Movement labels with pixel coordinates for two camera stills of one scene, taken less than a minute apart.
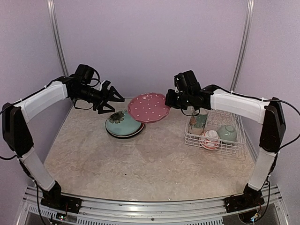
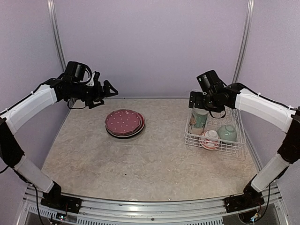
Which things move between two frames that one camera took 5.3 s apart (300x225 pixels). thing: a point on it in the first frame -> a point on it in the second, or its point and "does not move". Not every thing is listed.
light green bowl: (227, 134) does not move
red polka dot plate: (148, 107) -> (123, 121)
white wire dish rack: (214, 130) does not move
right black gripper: (169, 100) -> (198, 101)
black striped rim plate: (135, 135) does not move
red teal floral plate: (142, 127) does not move
